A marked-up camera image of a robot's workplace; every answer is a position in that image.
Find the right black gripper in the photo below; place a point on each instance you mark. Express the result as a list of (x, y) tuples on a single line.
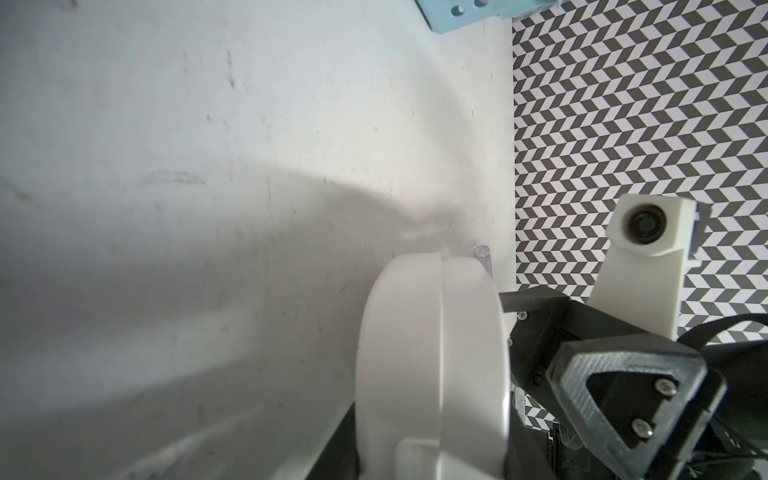
[(645, 407)]

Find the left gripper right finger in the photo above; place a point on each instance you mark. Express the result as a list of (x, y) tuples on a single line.
[(524, 460)]

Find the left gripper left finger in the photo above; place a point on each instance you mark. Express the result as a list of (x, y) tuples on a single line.
[(338, 459)]

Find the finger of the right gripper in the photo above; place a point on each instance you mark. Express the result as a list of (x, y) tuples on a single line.
[(549, 318)]

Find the white alarm clock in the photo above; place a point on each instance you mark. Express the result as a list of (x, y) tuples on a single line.
[(432, 387)]

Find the light blue plastic basket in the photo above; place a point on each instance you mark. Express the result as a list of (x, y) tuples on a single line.
[(443, 16)]

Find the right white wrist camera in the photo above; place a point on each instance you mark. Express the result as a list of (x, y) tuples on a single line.
[(653, 240)]

